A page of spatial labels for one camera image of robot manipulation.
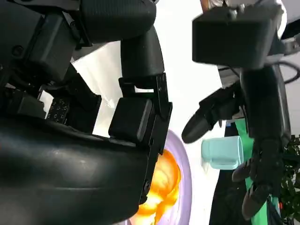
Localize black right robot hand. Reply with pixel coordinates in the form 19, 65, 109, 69
0, 0, 173, 225

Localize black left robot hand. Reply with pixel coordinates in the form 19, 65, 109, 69
181, 67, 293, 221

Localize orange and white bread roll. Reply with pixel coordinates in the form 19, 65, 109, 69
137, 150, 182, 222

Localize pale green mug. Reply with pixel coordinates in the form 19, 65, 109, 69
201, 135, 244, 171

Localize green leafy plant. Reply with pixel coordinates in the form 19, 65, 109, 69
280, 135, 300, 213

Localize lilac plate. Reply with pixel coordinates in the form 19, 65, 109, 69
126, 130, 193, 225

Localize black looped wrist cable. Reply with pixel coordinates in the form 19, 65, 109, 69
264, 60, 300, 84

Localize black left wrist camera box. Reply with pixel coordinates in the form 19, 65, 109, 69
191, 3, 283, 70

